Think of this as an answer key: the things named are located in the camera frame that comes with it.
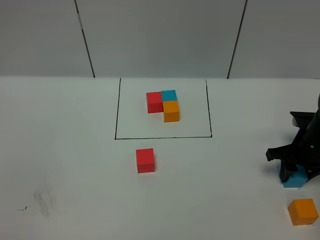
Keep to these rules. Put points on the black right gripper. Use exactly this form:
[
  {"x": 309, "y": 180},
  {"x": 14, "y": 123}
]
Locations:
[{"x": 307, "y": 145}]

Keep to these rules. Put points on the orange template cube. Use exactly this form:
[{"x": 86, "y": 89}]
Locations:
[{"x": 171, "y": 111}]

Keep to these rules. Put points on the blue template cube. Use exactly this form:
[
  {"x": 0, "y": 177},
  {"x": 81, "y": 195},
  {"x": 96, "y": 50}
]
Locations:
[{"x": 168, "y": 95}]

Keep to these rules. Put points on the red template cube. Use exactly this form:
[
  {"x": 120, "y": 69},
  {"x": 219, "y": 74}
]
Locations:
[{"x": 154, "y": 102}]

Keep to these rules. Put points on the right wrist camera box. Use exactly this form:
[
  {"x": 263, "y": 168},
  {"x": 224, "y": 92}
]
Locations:
[{"x": 301, "y": 119}]

